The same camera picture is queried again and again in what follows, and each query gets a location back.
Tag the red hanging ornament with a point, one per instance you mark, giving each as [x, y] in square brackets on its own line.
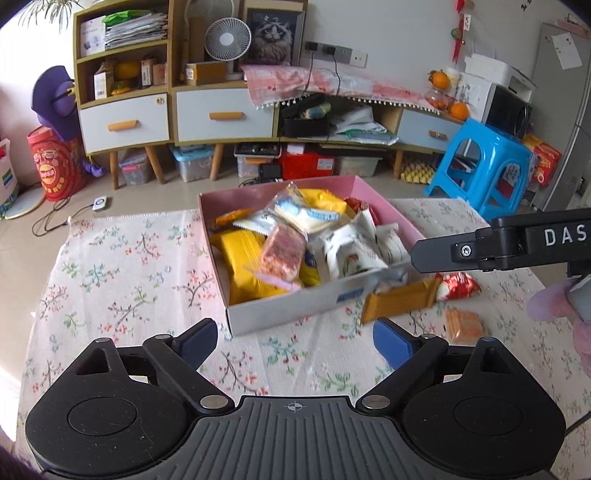
[459, 34]

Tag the pink printed cloth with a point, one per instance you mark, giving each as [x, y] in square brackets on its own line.
[364, 87]

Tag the floral tablecloth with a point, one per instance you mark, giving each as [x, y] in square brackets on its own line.
[129, 263]

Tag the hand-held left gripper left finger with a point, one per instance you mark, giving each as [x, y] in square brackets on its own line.
[201, 334]

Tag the black microwave oven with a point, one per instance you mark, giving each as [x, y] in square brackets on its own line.
[508, 113]

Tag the green potted plant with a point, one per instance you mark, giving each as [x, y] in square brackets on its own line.
[46, 9]

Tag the pink cardboard box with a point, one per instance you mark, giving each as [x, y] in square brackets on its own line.
[286, 314]

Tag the red cardboard box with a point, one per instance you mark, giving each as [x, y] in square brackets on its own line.
[304, 164]

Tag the white shopping bag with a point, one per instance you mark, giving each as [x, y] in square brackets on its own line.
[7, 175]

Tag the purple plush toy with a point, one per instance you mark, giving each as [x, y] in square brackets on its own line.
[53, 99]

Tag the blue lid storage box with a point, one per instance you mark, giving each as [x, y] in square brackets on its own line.
[191, 164]

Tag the red snack carton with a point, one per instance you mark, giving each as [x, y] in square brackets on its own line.
[545, 159]

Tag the small white carton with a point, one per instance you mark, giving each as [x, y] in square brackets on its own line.
[102, 83]

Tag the white and blue snack packet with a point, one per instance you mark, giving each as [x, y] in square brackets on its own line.
[304, 214]

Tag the stack of papers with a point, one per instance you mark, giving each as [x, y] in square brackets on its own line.
[136, 30]

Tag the small white floor device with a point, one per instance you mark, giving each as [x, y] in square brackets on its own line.
[99, 204]

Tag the grey refrigerator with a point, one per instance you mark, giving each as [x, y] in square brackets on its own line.
[568, 115]

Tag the small clear storage box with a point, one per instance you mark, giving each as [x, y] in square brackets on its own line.
[134, 168]

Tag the orange wafer packet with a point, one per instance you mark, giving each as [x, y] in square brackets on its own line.
[464, 325]

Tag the gold brown snack bar packet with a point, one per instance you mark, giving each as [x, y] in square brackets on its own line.
[401, 300]

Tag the pile of papers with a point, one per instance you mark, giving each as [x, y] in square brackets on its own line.
[364, 127]

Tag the red snack packet white print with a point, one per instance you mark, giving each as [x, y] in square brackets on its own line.
[356, 205]

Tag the round white board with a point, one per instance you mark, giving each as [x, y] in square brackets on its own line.
[23, 205]

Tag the blue plastic stool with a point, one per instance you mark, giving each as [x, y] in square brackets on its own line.
[485, 147]

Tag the white desk fan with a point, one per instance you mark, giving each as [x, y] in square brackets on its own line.
[227, 39]

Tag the storage box with black items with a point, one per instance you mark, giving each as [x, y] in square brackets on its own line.
[256, 159]

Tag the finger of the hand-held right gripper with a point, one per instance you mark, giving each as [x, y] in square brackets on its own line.
[443, 254]

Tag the red printed drum bucket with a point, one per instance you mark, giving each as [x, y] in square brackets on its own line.
[53, 161]

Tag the yellow round toy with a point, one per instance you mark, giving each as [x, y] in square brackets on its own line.
[127, 74]

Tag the black bag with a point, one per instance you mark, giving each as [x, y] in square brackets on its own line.
[304, 122]

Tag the large yellow snack packet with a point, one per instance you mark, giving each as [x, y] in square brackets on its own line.
[240, 263]

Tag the large white snack packet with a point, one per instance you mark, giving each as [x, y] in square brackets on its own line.
[351, 251]

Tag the red and white snack packet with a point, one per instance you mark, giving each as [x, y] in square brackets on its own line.
[459, 286]

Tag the brown cardboard box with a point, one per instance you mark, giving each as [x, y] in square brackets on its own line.
[205, 74]

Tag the yellow egg tray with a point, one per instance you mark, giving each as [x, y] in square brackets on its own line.
[418, 171]

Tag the small yellow snack packet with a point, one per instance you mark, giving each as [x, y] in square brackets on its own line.
[323, 199]

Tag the wall power outlet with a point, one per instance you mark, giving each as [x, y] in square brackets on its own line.
[337, 53]

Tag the white box on shelf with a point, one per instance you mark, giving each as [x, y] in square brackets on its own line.
[92, 37]

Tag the framed cat picture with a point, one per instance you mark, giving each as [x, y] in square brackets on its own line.
[272, 37]

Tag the small white snack packet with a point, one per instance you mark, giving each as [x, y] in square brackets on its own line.
[369, 219]

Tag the orange fruit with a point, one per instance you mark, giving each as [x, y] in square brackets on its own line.
[438, 79]
[459, 110]

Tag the wooden cabinet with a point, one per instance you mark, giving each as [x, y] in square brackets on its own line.
[175, 46]

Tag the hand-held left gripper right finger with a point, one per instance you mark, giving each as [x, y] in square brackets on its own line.
[392, 341]

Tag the orange gold snack packet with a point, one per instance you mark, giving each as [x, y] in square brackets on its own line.
[231, 216]

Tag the glass jar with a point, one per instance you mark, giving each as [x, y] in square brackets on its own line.
[436, 99]

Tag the white snack packet grey print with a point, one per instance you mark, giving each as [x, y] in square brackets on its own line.
[392, 244]

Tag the pink snack packet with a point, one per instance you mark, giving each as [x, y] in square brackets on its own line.
[281, 251]

